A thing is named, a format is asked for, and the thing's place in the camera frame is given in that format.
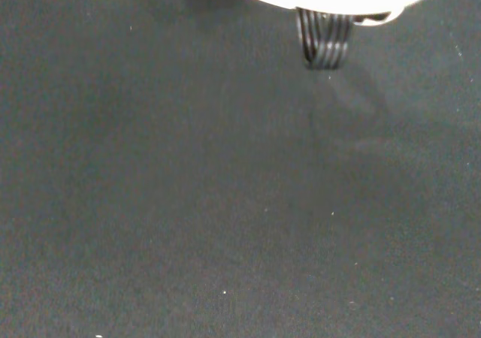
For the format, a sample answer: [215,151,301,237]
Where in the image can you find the black cloth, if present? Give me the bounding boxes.
[0,0,481,338]

